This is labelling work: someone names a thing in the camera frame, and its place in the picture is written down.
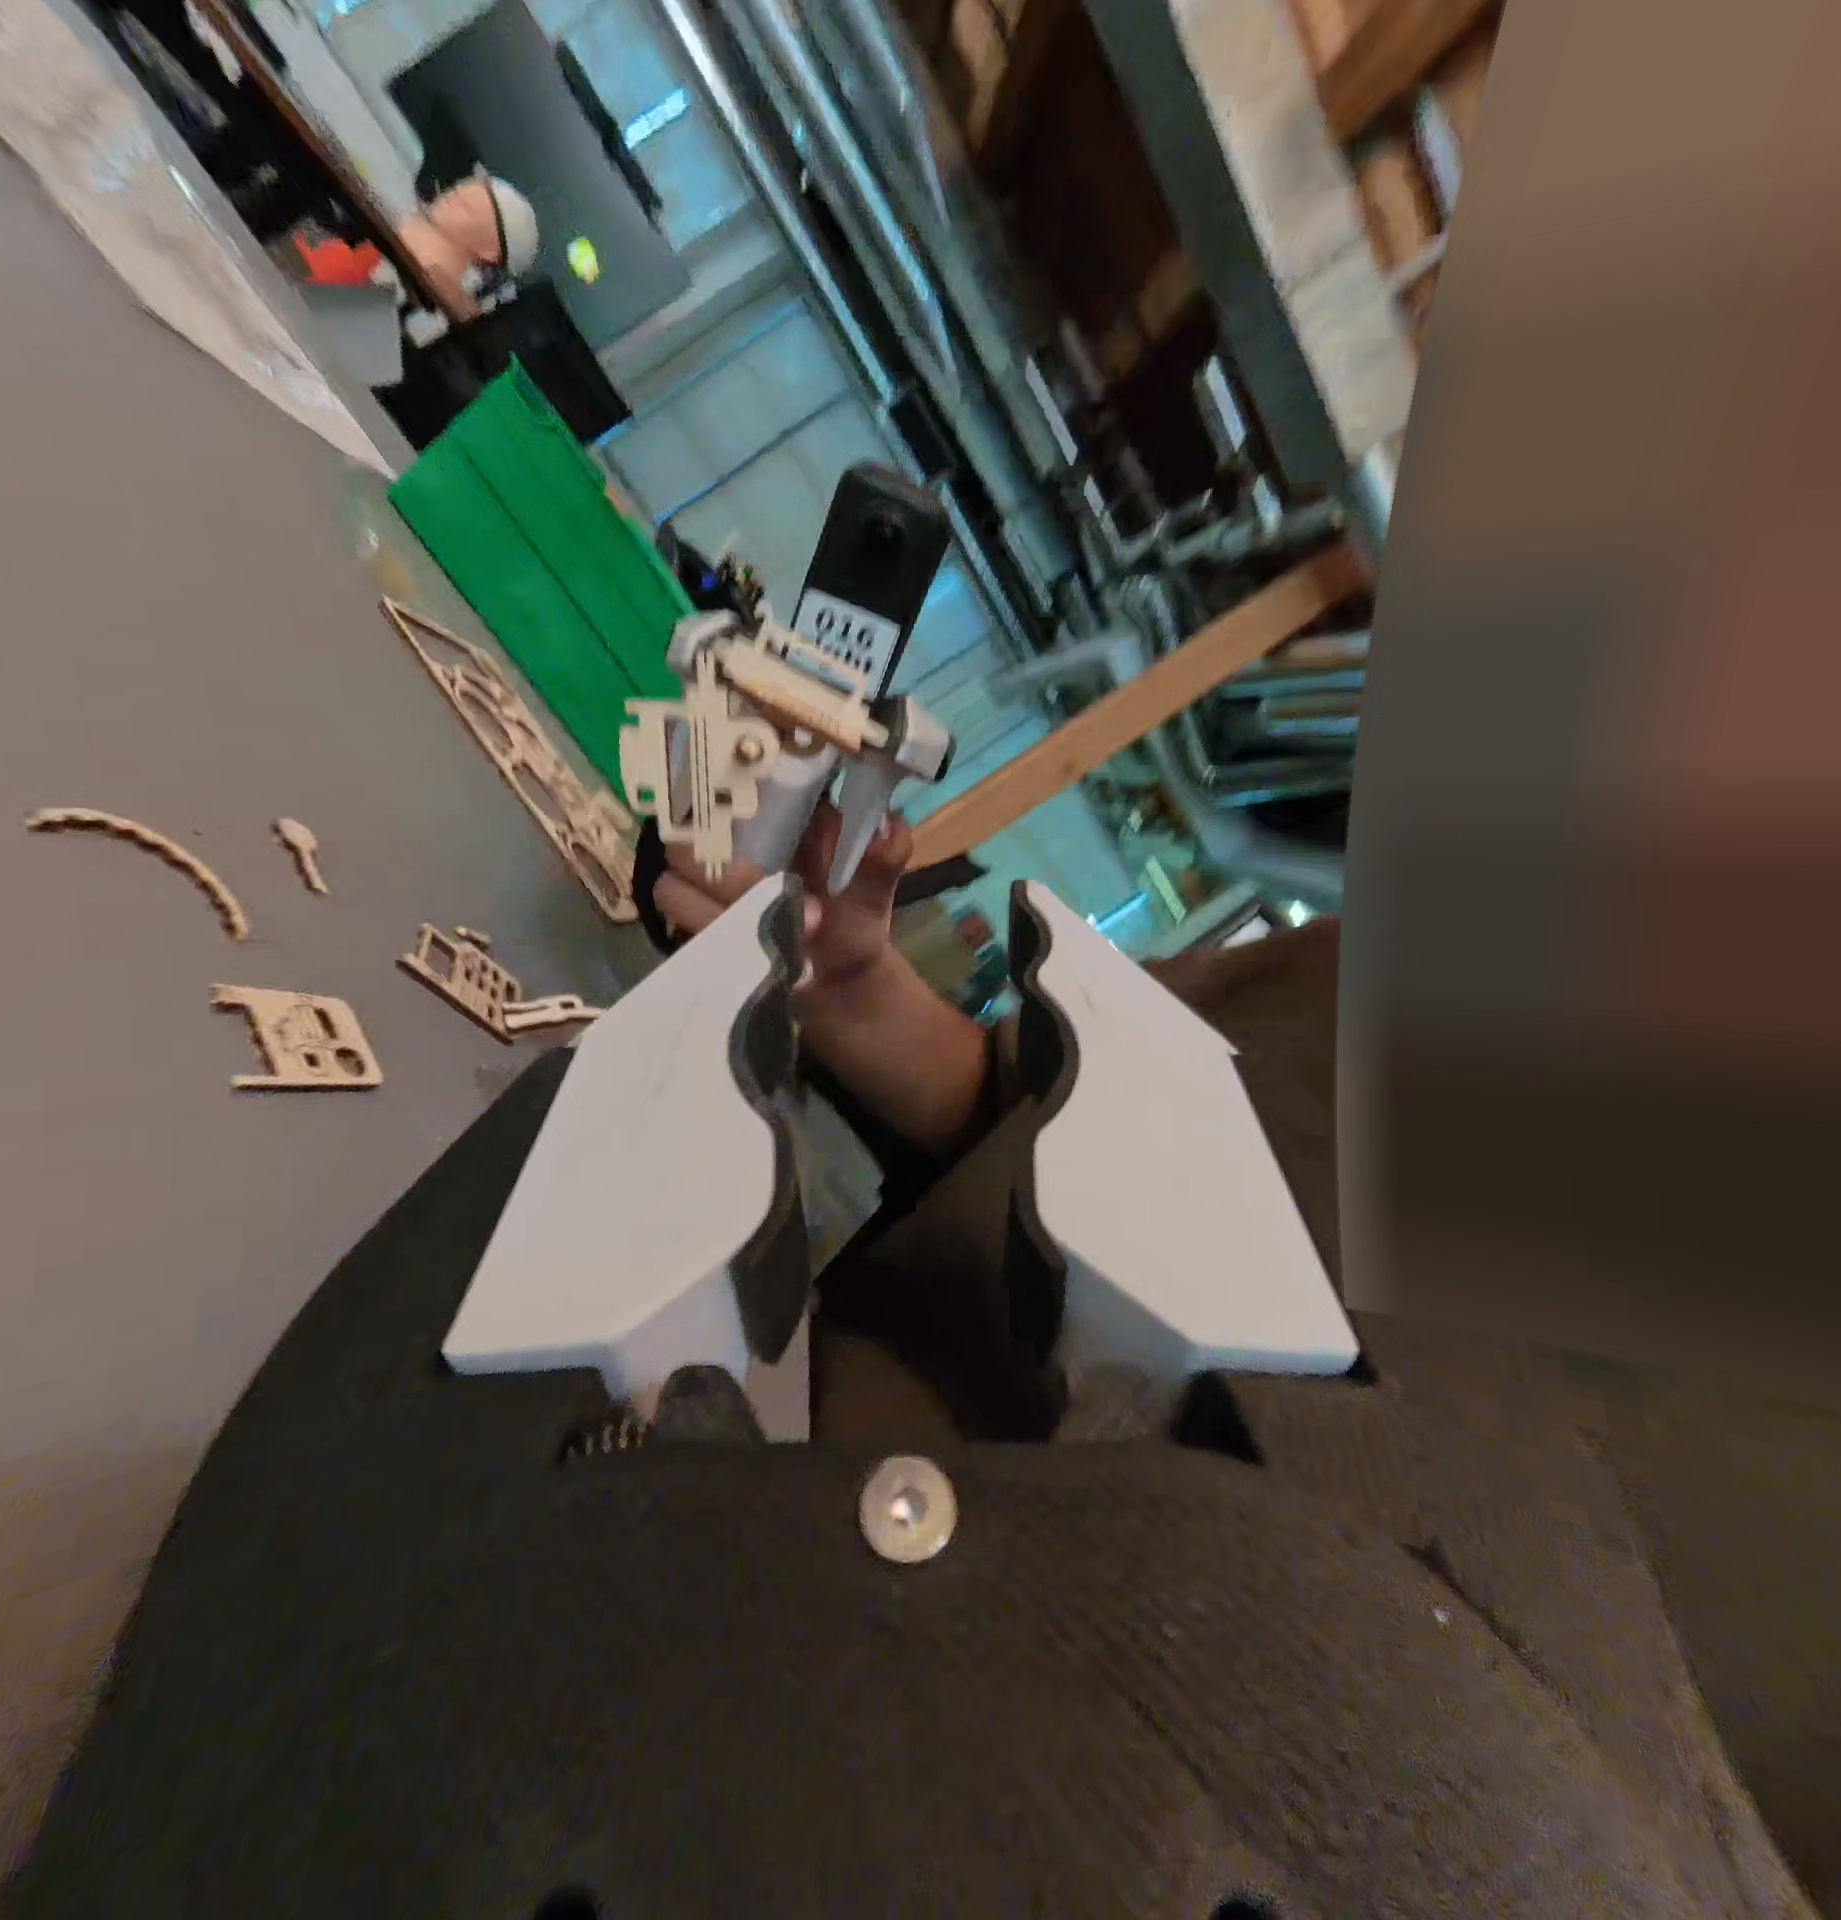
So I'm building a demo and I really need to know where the leftover wooden frame sheet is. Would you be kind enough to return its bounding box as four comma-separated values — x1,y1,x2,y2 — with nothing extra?
378,596,644,927

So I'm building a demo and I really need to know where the person's right forearm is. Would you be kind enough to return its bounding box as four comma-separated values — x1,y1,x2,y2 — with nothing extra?
795,960,999,1162

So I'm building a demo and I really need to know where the person's right hand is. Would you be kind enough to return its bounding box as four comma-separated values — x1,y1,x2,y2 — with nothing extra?
653,807,915,1021

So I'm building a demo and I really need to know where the flat instruction paper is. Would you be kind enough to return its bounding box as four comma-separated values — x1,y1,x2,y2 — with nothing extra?
0,0,400,484

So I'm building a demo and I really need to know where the black box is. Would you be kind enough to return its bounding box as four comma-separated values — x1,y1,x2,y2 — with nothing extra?
371,283,633,454

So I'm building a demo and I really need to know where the mannequin head with white cap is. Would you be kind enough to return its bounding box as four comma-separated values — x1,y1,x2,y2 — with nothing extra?
398,169,541,313

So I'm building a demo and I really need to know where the dark monitor screen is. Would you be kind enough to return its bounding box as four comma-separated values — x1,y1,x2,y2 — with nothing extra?
391,0,700,357

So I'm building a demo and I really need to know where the wooden beam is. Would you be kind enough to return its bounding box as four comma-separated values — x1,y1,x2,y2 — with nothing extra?
901,536,1373,874

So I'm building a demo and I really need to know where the green plastic bin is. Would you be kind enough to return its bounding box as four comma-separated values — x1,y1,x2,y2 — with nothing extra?
386,352,700,798

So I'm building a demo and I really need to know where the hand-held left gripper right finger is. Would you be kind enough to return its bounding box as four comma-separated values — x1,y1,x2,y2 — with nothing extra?
1007,879,1361,1421

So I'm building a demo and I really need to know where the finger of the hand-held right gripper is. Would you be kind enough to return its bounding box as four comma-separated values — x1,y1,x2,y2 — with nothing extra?
828,697,955,900
743,736,843,879

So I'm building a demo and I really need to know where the long wooden table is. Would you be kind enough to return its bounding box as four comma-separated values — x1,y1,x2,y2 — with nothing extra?
185,0,473,320

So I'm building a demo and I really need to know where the grey desk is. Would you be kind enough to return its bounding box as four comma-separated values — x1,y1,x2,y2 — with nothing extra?
0,110,665,1920

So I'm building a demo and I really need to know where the black camera bar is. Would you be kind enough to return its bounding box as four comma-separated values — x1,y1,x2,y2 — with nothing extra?
551,42,623,183

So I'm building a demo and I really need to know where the small wooden frame piece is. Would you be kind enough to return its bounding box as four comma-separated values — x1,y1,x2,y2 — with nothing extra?
398,923,601,1045

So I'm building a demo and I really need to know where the small wooden panel piece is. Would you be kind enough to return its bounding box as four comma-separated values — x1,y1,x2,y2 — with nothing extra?
212,983,386,1092

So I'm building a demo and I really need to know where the silver ventilation duct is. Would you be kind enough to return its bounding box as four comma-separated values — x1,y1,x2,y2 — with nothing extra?
665,0,1041,604

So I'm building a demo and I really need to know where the curved toothed wooden piece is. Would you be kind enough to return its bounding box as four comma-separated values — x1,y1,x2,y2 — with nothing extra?
28,807,251,943

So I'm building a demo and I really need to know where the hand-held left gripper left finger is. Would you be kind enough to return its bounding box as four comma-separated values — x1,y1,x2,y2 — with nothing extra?
444,874,813,1421

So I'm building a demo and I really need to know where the wooden truck model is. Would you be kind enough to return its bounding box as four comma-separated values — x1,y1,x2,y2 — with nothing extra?
620,613,895,891

